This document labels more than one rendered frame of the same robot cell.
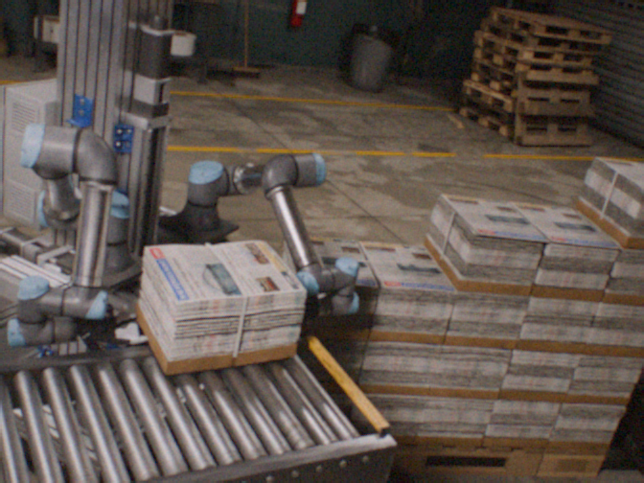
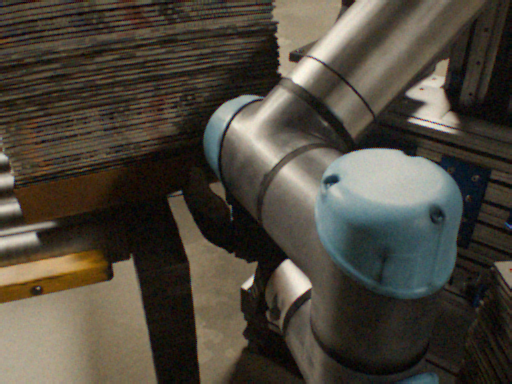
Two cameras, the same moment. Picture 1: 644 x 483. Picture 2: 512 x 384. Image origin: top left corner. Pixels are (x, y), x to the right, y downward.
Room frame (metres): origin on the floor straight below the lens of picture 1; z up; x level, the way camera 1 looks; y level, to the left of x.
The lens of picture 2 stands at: (2.16, -0.32, 1.11)
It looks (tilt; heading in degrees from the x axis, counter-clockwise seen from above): 33 degrees down; 104
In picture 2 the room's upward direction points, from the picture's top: straight up
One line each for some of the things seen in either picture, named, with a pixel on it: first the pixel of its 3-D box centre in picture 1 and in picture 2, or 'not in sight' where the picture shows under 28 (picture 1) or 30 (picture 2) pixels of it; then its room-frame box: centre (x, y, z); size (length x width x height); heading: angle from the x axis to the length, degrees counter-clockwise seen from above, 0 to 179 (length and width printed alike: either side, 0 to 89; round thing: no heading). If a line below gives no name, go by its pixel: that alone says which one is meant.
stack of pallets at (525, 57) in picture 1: (531, 74); not in sight; (9.25, -2.03, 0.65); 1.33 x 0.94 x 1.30; 127
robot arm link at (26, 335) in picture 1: (31, 331); not in sight; (1.67, 0.70, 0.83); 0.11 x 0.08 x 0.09; 122
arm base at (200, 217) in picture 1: (200, 211); not in sight; (2.60, 0.47, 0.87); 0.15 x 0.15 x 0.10
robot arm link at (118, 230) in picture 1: (108, 215); not in sight; (2.15, 0.67, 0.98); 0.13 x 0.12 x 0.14; 102
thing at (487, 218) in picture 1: (493, 217); not in sight; (2.64, -0.60, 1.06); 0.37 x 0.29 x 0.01; 16
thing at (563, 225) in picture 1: (562, 223); not in sight; (2.72, -0.87, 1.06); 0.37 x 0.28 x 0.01; 17
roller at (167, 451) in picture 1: (150, 418); not in sight; (1.49, 0.32, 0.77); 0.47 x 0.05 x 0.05; 33
